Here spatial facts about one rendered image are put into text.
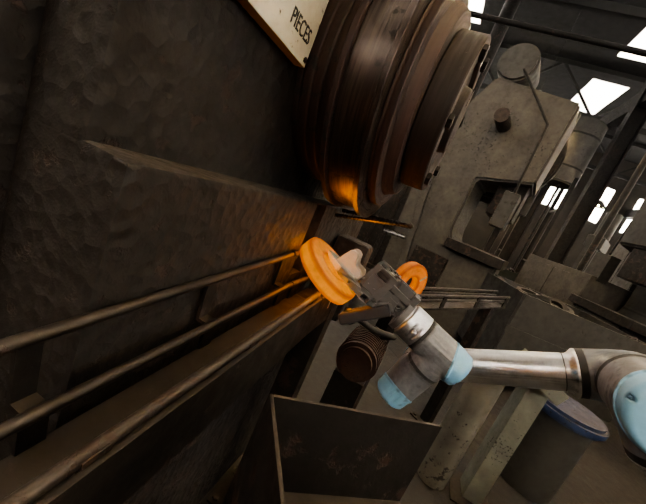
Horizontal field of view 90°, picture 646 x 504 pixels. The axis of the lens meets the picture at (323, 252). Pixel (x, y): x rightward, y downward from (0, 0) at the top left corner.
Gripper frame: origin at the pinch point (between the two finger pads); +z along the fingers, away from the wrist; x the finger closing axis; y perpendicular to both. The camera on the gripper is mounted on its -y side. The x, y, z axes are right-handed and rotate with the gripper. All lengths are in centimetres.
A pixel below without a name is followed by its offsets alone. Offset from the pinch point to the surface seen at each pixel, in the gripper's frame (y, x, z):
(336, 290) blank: -1.8, 7.7, -6.5
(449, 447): -37, -57, -73
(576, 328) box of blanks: 31, -202, -131
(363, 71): 28.9, 22.1, 10.4
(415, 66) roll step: 34.5, 18.0, 6.4
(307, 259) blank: -1.3, 8.3, 1.9
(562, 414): -3, -87, -102
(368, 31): 33.1, 22.4, 13.3
